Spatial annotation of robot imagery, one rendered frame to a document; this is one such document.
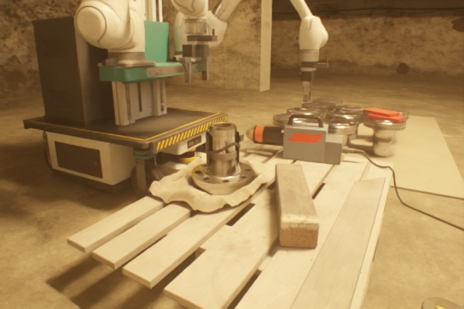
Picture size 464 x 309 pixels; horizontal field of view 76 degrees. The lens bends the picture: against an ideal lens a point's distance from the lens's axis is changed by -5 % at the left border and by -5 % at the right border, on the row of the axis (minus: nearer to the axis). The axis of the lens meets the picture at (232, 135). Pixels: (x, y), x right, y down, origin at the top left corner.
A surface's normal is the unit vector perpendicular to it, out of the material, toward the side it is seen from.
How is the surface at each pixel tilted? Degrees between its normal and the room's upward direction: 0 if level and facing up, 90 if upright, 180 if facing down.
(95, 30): 93
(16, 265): 0
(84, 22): 96
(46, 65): 90
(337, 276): 0
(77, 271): 0
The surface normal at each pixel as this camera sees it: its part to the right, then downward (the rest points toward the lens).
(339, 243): 0.00, -0.96
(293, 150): -0.35, 0.25
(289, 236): -0.10, 0.26
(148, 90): 0.89, 0.12
